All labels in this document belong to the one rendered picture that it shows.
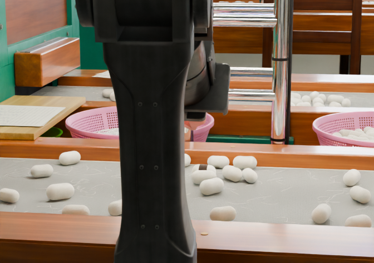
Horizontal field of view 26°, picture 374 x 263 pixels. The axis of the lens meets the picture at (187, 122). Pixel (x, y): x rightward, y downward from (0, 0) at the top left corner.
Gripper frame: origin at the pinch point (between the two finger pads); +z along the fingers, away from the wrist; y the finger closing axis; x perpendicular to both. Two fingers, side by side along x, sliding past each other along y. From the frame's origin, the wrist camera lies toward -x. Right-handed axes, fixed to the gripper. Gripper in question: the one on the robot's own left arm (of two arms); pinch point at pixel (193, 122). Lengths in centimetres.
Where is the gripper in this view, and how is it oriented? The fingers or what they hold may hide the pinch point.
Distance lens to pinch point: 104.2
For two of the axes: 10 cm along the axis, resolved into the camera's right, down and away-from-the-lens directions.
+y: -9.9, -0.3, 1.3
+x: -0.9, 8.8, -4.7
